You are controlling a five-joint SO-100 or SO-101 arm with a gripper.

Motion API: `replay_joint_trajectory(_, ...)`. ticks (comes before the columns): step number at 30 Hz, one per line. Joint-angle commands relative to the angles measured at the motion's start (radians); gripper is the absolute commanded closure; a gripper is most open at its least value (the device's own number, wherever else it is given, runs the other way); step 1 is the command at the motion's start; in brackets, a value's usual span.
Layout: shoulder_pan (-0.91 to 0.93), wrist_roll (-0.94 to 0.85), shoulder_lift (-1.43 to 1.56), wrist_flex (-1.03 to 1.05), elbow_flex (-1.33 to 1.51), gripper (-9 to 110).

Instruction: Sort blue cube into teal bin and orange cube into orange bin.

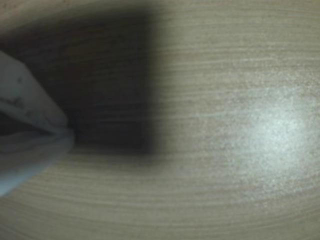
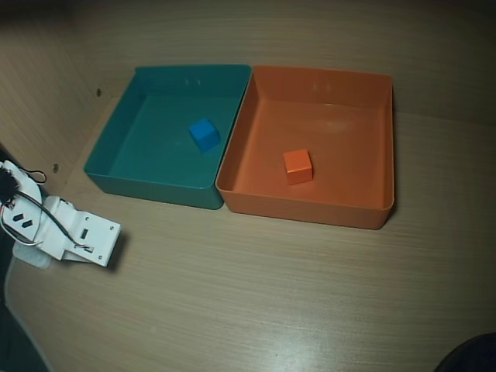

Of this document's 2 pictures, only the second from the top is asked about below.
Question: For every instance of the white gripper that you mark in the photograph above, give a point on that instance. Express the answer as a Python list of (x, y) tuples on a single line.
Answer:
[(94, 237)]

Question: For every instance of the blue cube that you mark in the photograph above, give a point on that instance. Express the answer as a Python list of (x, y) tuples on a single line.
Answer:
[(204, 135)]

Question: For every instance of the orange cube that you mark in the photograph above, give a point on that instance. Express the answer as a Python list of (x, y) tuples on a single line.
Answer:
[(297, 166)]

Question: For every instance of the teal plastic box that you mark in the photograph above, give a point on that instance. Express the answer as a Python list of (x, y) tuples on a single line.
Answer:
[(155, 155)]

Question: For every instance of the orange plastic box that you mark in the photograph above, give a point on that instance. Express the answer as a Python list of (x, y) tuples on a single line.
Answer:
[(341, 155)]

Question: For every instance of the dark round object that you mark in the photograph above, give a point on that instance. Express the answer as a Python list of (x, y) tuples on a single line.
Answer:
[(472, 356)]

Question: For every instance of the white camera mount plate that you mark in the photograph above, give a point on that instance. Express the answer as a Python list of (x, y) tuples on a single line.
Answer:
[(98, 242)]

